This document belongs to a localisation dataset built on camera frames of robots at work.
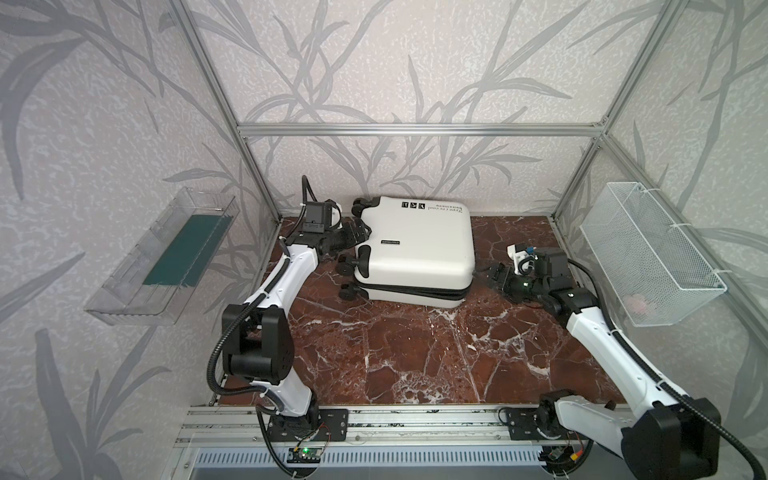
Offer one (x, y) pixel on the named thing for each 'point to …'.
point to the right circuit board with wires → (557, 452)
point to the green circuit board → (304, 455)
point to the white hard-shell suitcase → (410, 252)
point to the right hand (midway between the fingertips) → (482, 269)
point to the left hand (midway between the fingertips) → (364, 224)
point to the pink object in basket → (635, 303)
